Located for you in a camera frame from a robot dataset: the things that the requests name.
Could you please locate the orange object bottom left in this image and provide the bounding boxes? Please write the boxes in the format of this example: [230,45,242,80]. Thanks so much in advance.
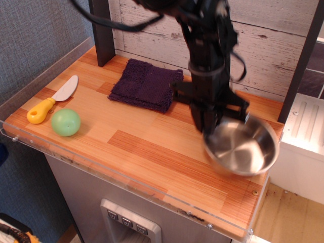
[26,232,40,243]

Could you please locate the dark vertical post left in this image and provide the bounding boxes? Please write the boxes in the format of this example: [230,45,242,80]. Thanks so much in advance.
[89,0,115,67]

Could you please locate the dark vertical post right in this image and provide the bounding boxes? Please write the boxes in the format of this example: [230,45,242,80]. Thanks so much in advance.
[277,0,323,124]

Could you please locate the grey toy fridge cabinet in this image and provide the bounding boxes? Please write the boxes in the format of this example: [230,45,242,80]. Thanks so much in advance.
[46,155,231,242]

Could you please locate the silver metal pot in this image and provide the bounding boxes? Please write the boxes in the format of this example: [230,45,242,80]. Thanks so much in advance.
[203,116,279,177]

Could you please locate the yellow handled toy knife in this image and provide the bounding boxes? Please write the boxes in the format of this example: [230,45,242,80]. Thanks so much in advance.
[26,75,78,124]

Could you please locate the purple folded cloth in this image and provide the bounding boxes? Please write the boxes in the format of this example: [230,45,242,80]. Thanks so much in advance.
[108,59,184,113]

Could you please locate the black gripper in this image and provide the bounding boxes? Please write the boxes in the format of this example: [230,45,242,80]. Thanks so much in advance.
[171,63,249,135]

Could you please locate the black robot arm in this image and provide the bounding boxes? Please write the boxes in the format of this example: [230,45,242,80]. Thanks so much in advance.
[136,1,249,135]

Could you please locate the dark vertical post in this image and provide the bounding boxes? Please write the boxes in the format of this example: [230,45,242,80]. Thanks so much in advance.
[277,0,323,124]
[89,0,115,67]

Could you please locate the clear acrylic edge guard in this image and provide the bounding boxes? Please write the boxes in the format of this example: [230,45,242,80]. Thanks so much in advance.
[1,38,269,242]

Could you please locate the green round toy vegetable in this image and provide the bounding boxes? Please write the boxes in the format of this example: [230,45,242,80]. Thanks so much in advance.
[51,109,81,137]

